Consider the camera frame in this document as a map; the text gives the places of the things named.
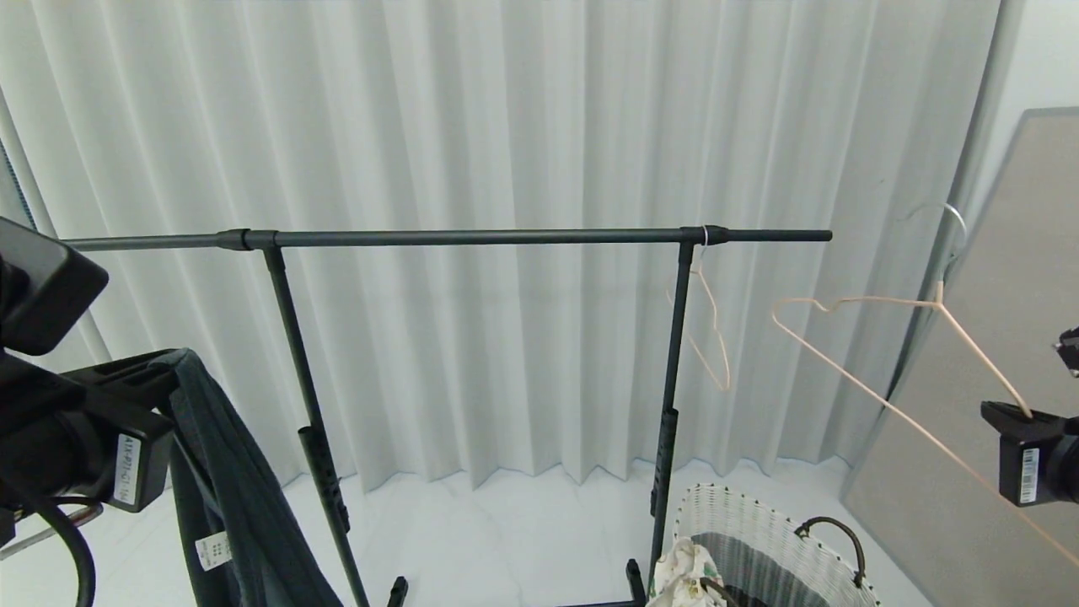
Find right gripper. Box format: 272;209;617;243
1000;416;1079;508

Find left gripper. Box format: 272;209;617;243
0;350;183;514

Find dark grey garment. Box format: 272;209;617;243
164;348;342;607

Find pink clothes hanger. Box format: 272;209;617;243
771;202;1079;570
666;253;733;393

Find white laundry basket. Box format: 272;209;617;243
672;483;882;607

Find black clothes rack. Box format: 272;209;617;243
63;225;834;607

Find beige partition panel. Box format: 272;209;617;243
841;107;1079;607

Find cream printed garment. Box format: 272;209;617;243
647;540;726;607

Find white curtain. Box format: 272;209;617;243
0;0;1004;494

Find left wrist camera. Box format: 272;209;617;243
0;218;110;357

